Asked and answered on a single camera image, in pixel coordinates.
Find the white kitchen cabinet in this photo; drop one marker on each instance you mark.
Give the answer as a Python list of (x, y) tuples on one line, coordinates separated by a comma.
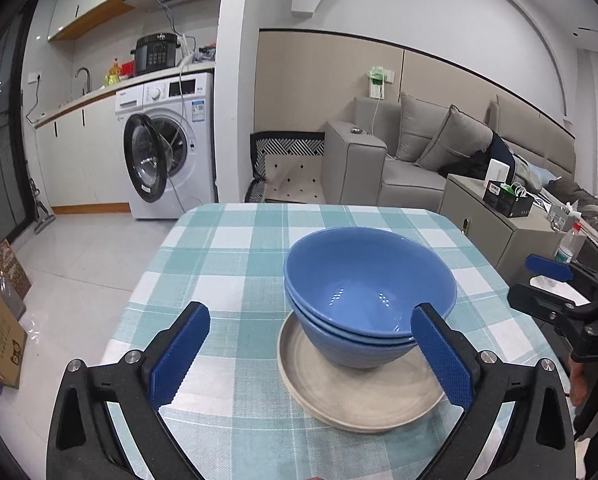
[(84, 10), (89, 160)]

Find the dark glass door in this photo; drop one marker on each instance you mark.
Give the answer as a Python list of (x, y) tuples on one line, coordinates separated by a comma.
[(1, 135)]

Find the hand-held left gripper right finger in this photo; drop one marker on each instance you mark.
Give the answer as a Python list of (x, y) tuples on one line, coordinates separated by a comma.
[(444, 355)]

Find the person's right hand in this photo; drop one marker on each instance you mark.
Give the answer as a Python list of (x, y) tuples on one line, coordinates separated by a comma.
[(578, 382)]

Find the teal checked tablecloth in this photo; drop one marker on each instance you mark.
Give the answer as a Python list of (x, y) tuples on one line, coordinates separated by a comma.
[(229, 260)]

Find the grey sofa cushion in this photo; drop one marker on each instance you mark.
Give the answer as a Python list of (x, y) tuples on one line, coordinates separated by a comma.
[(454, 140), (414, 125)]

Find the white wall outlet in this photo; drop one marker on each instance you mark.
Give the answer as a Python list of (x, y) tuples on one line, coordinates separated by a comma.
[(34, 77)]

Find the red container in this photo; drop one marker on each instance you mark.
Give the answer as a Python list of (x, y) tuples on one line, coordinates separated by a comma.
[(127, 69)]

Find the clear water bottle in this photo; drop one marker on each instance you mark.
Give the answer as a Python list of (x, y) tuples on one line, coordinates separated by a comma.
[(569, 247)]

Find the black open box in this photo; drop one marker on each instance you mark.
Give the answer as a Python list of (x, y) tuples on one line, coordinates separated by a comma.
[(509, 205)]

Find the white lower kitchen cabinet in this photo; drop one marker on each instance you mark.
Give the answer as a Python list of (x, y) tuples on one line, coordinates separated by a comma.
[(89, 160)]

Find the chrome kitchen faucet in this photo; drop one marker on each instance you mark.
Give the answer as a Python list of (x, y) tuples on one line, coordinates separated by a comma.
[(86, 77)]

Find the grey sofa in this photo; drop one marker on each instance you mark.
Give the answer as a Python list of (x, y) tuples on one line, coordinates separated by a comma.
[(354, 170)]

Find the black cream patterned floor mat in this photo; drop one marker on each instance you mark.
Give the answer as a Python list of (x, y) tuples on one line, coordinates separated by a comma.
[(289, 175)]

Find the brown patterned board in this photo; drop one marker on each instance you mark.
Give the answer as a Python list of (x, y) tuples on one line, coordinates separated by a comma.
[(4, 270)]

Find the small dark remote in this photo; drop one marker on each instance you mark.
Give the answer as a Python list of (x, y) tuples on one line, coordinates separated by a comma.
[(356, 131)]

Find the white washing machine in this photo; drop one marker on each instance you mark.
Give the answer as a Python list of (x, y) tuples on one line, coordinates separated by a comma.
[(194, 160)]

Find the brown cardboard box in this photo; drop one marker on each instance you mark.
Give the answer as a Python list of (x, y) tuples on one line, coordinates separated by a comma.
[(1, 340)]

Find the white router box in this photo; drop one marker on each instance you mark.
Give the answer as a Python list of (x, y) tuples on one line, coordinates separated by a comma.
[(498, 172)]

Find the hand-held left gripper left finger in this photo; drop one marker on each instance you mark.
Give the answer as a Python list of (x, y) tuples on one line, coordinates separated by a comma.
[(179, 355)]

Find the white tissue box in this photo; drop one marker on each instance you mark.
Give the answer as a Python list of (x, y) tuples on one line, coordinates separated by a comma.
[(564, 217)]

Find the yellow green toy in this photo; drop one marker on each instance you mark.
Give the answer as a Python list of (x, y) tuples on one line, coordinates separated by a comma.
[(112, 75)]

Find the black pressure cooker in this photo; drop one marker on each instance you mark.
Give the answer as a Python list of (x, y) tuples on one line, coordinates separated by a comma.
[(156, 55)]

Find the green plug cover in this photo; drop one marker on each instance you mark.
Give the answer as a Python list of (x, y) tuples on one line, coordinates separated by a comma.
[(377, 73)]

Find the blue bowl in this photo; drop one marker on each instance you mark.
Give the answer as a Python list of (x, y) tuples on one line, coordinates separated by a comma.
[(319, 328), (359, 270), (359, 357)]

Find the dark clothing pile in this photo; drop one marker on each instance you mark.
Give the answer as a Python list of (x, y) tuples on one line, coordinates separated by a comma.
[(474, 165)]

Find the white wall charger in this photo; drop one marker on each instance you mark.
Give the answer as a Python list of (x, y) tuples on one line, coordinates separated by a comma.
[(377, 90)]

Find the grey side cabinet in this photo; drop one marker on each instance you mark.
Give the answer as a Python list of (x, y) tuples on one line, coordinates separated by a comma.
[(479, 230)]

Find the grey floor mop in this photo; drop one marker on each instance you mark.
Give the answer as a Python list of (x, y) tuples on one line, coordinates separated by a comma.
[(41, 210)]

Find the white upper kitchen cabinet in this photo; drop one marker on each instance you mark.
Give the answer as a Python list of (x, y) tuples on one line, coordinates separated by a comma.
[(84, 10)]

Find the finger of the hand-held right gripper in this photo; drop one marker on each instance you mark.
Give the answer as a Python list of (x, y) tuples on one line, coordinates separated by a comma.
[(549, 266), (534, 300)]

